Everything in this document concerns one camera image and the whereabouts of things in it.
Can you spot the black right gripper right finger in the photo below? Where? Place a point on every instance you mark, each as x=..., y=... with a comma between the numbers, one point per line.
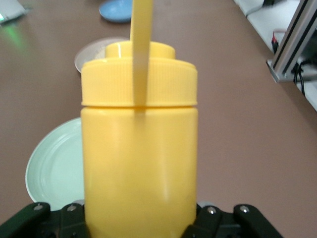
x=242, y=223

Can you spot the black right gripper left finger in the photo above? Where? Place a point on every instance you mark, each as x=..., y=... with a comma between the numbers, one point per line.
x=29, y=220

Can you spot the yellow squeeze bottle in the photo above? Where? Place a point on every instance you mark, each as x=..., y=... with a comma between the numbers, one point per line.
x=138, y=161

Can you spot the mint green plate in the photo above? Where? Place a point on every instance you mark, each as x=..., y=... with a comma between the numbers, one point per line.
x=57, y=163

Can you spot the beige plate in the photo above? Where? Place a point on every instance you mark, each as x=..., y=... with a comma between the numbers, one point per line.
x=89, y=53

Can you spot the blue plate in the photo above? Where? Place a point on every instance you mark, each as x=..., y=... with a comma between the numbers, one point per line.
x=116, y=11

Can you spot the red display electronics module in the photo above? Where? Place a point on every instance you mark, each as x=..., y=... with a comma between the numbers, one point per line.
x=275, y=41

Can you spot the aluminium camera mount post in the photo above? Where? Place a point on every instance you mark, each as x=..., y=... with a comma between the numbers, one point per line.
x=287, y=49

